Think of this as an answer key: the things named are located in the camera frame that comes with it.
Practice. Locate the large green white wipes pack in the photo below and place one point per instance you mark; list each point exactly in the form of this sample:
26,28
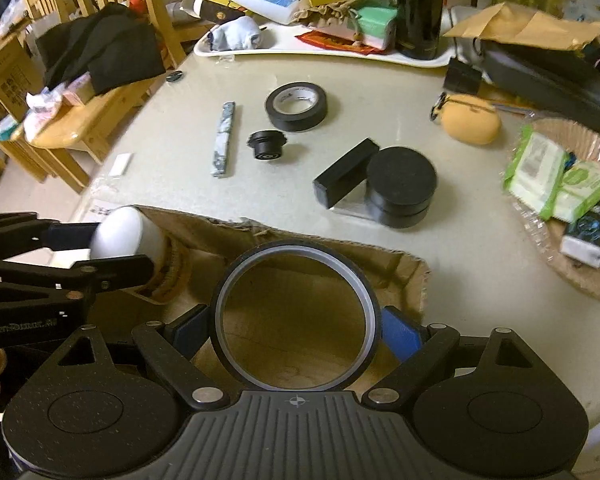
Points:
535,165

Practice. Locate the black yellow small box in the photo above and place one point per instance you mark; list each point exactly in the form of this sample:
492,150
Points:
220,10

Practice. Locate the white plastic bag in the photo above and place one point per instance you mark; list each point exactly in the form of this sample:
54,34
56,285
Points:
42,115

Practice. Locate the large thin grey tape roll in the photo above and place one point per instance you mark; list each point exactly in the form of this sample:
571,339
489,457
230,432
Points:
295,249

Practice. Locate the brown cardboard box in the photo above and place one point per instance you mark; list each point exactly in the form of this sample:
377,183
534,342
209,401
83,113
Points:
380,266

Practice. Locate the orange pouch with carabiner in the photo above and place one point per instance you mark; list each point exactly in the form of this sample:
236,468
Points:
472,122

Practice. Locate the white printed paper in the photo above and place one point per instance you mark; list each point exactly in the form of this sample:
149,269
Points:
100,207

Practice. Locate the long black zip case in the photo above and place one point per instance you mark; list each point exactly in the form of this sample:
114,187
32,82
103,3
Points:
545,80

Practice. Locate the grey tube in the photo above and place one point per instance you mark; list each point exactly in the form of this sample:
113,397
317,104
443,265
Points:
185,10

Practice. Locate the small white card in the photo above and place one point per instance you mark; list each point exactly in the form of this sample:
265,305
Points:
120,165

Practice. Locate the black rectangular block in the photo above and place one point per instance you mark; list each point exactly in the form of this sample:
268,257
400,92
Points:
342,175

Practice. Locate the closed cardboard carton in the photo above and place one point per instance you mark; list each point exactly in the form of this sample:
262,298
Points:
7,77

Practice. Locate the small green white wipes pack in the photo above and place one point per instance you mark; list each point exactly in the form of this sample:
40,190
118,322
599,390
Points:
580,190

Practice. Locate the clear plastic case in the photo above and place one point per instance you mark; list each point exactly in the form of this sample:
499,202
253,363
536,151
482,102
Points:
352,206

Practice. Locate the small black cube box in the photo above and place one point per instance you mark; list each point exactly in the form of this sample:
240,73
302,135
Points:
462,76

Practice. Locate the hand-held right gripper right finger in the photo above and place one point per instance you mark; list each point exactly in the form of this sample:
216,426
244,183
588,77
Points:
402,336

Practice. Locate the white plastic tray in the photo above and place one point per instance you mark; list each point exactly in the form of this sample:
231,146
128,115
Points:
280,41

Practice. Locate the small black round object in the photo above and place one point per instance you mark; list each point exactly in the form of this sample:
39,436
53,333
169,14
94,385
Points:
173,76

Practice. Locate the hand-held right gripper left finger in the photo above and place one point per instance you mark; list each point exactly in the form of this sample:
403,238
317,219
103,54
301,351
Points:
190,334

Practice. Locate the small black lens cap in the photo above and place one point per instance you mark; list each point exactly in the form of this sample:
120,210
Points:
267,147

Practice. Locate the white round object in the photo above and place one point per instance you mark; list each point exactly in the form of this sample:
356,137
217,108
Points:
120,232

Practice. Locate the black printed packet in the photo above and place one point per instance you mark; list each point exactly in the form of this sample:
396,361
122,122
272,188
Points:
592,232

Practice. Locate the black electrical tape roll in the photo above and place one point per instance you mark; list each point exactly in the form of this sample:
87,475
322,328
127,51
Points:
282,119

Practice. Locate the brown paper envelope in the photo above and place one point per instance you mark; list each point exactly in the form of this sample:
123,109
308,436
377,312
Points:
530,25

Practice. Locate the grey white sock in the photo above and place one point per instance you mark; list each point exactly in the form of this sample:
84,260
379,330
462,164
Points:
237,34

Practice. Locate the black round tin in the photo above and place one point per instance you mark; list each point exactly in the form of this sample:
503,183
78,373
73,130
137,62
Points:
402,175

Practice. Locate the grey marbled bar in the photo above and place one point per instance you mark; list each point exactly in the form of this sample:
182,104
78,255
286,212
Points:
223,140

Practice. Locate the green white box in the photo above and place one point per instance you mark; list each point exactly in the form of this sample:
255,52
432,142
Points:
377,25

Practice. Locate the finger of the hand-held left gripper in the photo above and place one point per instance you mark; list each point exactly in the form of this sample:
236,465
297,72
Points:
115,272
67,237

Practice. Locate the dark glass bottle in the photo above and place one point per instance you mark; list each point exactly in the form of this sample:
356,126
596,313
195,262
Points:
422,10

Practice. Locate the red packet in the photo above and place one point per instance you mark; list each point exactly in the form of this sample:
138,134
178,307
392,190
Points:
325,41

